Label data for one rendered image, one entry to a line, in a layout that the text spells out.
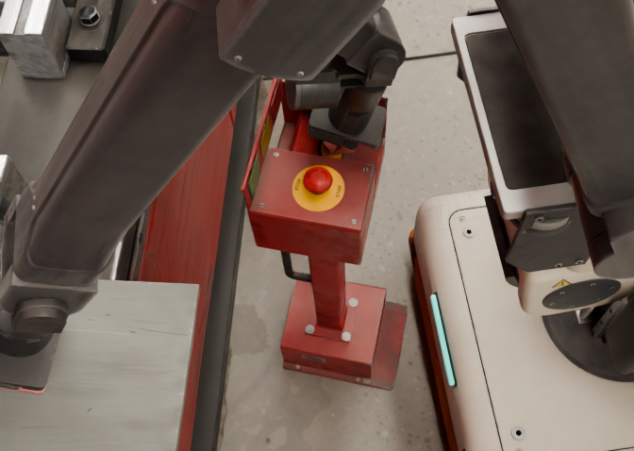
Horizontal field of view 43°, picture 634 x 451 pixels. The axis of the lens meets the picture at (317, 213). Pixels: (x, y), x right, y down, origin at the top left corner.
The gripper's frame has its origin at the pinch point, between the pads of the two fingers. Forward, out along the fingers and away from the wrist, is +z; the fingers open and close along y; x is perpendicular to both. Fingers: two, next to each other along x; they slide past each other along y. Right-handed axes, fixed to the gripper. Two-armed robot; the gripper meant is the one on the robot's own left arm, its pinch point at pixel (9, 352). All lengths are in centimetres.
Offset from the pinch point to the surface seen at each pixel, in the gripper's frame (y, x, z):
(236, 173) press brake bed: -76, 45, 85
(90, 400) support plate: 4.0, 8.0, -2.4
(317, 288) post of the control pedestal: -35, 52, 48
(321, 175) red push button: -32.1, 33.7, 5.5
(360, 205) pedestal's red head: -29.4, 39.8, 5.7
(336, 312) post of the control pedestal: -34, 60, 57
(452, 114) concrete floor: -97, 94, 65
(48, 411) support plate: 5.2, 4.6, -0.7
